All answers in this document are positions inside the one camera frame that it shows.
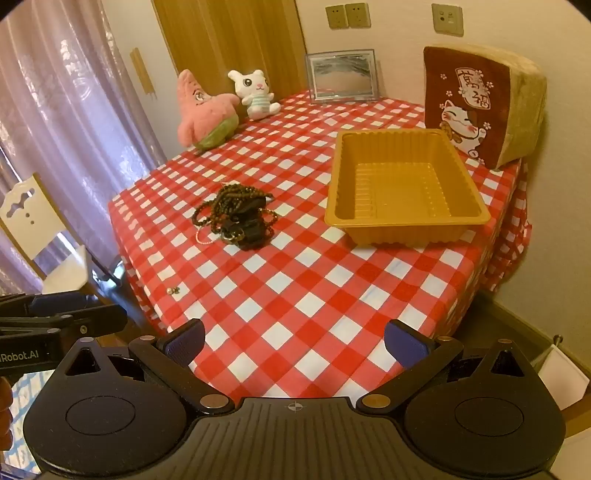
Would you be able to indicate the white rabbit plush toy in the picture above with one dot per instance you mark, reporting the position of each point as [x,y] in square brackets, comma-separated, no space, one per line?
[253,92]

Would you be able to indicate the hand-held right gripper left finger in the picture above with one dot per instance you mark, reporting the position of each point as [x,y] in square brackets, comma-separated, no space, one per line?
[184,344]

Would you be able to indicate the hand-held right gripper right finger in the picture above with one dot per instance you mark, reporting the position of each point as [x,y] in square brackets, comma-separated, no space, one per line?
[406,344]

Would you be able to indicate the red white checked tablecloth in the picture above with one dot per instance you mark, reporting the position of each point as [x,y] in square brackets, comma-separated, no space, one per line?
[295,286]

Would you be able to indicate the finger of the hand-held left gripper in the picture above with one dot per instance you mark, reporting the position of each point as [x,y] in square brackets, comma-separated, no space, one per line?
[92,319]
[60,304]

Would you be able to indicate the yellow plastic tray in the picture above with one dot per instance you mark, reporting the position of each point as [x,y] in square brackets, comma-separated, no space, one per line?
[397,184]

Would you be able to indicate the white box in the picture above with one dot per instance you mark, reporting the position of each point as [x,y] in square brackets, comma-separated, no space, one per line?
[556,378]

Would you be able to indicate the sheer purple curtain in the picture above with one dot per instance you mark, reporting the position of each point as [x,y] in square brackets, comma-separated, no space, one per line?
[69,115]

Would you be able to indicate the brown lucky cat cushion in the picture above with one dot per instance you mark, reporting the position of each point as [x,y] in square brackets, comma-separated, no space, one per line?
[466,106]

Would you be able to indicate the wooden wall strip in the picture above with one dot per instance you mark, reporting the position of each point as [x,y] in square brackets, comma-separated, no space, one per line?
[142,71]

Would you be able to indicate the white wooden chair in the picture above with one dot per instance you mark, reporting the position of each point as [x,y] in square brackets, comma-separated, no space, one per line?
[32,217]

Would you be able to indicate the beige wall data socket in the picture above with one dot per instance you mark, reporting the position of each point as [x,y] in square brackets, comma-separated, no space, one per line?
[447,19]

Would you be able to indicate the blue checked cloth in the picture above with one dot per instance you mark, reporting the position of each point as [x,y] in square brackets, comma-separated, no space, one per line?
[27,401]

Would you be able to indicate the black wristwatch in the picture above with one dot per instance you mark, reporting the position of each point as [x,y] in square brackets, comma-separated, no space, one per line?
[249,226]

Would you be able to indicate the clear picture frame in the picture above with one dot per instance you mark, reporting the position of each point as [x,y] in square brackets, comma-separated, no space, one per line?
[341,76]

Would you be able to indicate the pink starfish plush toy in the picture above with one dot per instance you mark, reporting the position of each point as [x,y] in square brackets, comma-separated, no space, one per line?
[203,110]

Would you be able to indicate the wooden door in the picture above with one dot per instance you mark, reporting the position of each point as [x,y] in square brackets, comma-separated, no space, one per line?
[231,41]

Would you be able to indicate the person's left hand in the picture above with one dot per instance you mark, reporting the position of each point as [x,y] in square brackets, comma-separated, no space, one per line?
[4,410]

